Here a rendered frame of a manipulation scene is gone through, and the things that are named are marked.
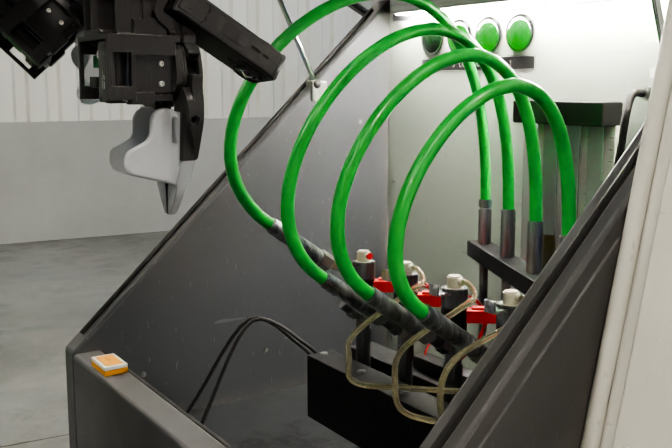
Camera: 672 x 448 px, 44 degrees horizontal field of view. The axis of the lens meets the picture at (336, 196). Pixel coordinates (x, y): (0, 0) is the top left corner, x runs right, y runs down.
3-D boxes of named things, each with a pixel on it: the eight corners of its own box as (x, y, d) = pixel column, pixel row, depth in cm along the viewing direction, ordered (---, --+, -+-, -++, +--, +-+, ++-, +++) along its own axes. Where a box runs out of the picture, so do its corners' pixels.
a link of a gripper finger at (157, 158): (118, 218, 71) (114, 107, 69) (183, 212, 74) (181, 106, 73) (132, 223, 68) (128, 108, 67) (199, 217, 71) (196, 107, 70)
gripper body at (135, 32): (79, 107, 71) (73, -39, 70) (173, 106, 76) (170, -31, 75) (110, 109, 65) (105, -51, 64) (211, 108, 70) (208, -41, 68)
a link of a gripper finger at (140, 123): (105, 213, 73) (101, 106, 72) (169, 208, 76) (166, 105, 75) (118, 218, 71) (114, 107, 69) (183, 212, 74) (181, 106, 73)
